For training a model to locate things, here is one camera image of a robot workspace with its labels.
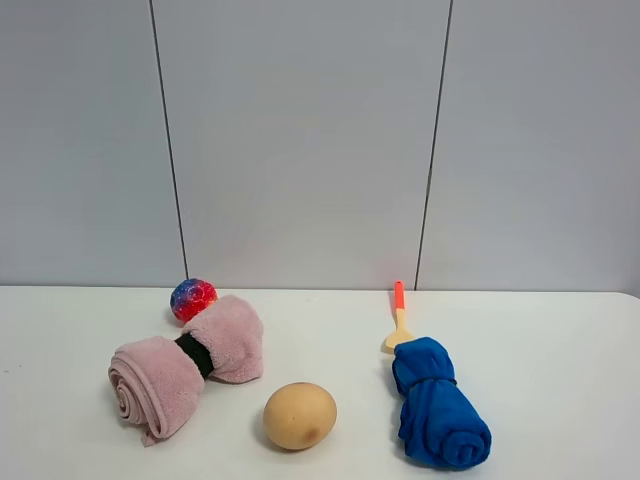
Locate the pink towel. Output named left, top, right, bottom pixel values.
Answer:
left=108, top=295, right=264, bottom=447

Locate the rolled blue cloth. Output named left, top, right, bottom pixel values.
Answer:
left=392, top=337, right=492, bottom=470

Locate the tan potato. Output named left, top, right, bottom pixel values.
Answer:
left=263, top=382, right=337, bottom=451

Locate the rainbow bumpy ball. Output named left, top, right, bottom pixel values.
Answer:
left=169, top=278, right=218, bottom=324

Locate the wooden spoon orange handle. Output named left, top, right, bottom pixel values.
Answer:
left=384, top=281, right=414, bottom=354

